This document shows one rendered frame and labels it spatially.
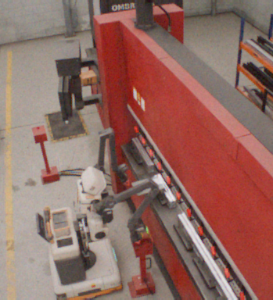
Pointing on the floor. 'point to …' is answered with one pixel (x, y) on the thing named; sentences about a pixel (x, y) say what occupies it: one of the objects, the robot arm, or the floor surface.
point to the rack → (261, 67)
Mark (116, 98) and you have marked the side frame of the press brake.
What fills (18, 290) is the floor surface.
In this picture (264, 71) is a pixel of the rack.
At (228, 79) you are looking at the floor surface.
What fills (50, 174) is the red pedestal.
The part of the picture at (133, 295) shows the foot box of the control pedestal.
